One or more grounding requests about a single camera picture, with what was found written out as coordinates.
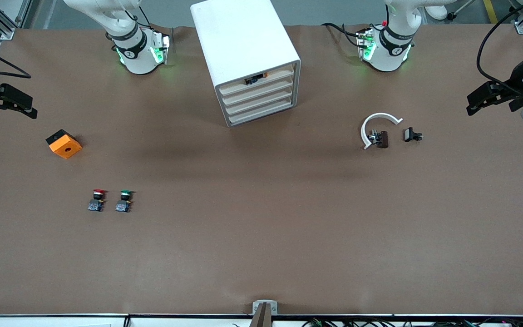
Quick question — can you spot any red push button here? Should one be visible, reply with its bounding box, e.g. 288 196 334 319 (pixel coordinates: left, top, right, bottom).
87 189 107 212

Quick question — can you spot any green push button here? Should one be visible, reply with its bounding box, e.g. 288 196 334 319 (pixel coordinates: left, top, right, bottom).
115 190 135 213

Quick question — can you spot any orange box with hole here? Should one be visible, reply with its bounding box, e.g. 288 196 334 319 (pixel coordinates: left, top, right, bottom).
46 129 83 159

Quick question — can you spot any dark brown small component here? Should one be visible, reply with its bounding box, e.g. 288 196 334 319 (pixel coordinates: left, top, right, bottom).
369 130 389 149

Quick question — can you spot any white curved plastic part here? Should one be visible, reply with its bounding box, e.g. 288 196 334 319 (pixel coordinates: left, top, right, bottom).
360 113 403 150

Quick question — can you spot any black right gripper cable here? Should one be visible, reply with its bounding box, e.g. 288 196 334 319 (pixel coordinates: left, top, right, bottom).
0 40 31 79

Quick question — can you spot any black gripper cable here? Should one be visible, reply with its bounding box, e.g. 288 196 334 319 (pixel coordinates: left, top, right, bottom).
476 0 523 91
0 40 31 79

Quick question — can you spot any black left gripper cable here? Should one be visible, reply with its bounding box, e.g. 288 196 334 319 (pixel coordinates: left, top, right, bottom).
476 0 523 91

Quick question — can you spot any black arm base cable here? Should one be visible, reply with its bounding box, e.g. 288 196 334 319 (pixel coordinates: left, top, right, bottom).
321 23 367 49

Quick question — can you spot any grey metal bracket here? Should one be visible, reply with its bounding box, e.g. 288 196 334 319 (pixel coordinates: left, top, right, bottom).
252 300 278 327

